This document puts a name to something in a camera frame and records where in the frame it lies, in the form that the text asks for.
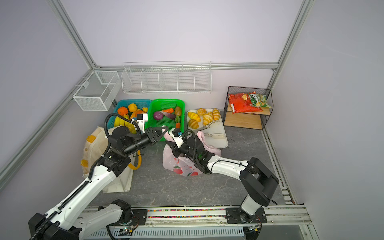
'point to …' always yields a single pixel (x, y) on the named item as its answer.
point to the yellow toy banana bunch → (118, 121)
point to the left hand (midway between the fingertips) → (168, 130)
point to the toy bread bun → (201, 111)
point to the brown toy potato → (178, 111)
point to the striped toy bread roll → (193, 124)
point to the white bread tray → (215, 133)
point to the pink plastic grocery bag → (182, 166)
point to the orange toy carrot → (178, 125)
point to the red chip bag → (241, 102)
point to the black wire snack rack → (252, 120)
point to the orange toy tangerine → (122, 110)
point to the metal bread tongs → (219, 136)
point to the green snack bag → (258, 100)
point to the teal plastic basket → (140, 103)
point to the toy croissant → (207, 118)
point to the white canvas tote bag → (96, 145)
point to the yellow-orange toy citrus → (132, 107)
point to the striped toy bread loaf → (194, 116)
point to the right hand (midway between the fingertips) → (168, 140)
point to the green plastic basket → (168, 112)
